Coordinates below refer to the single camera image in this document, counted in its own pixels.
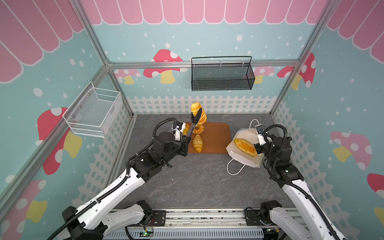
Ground small yellow fake bread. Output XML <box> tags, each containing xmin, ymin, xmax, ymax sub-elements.
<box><xmin>193</xmin><ymin>134</ymin><xmax>203</xmax><ymax>153</ymax></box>

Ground white paper bag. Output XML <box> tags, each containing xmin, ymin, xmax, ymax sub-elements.
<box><xmin>226</xmin><ymin>119</ymin><xmax>266</xmax><ymax>176</ymax></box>

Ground steel tongs with black tips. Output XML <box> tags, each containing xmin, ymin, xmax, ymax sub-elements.
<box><xmin>185</xmin><ymin>108</ymin><xmax>203</xmax><ymax>145</ymax></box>

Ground twisted ring fake bread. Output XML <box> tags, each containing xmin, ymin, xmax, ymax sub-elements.
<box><xmin>183</xmin><ymin>123</ymin><xmax>204</xmax><ymax>136</ymax></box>

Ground ridged fake bread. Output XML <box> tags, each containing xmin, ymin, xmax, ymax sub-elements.
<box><xmin>191</xmin><ymin>102</ymin><xmax>207</xmax><ymax>125</ymax></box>

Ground long ridged fake loaf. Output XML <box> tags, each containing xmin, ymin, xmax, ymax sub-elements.
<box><xmin>234</xmin><ymin>139</ymin><xmax>258</xmax><ymax>157</ymax></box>

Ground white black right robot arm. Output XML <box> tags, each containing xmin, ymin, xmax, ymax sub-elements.
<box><xmin>244</xmin><ymin>124</ymin><xmax>346</xmax><ymax>240</ymax></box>

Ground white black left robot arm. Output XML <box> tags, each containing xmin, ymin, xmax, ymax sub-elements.
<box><xmin>48</xmin><ymin>118</ymin><xmax>195</xmax><ymax>240</ymax></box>

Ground brown plastic tray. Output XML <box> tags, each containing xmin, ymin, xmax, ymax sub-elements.
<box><xmin>200</xmin><ymin>123</ymin><xmax>232</xmax><ymax>154</ymax></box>

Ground black mesh wall basket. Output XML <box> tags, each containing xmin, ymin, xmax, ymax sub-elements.
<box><xmin>191</xmin><ymin>56</ymin><xmax>256</xmax><ymax>92</ymax></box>

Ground white wire wall basket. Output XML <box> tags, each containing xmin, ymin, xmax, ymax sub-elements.
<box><xmin>63</xmin><ymin>82</ymin><xmax>123</xmax><ymax>138</ymax></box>

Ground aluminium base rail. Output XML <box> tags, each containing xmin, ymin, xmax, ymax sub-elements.
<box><xmin>79</xmin><ymin>206</ymin><xmax>334</xmax><ymax>240</ymax></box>

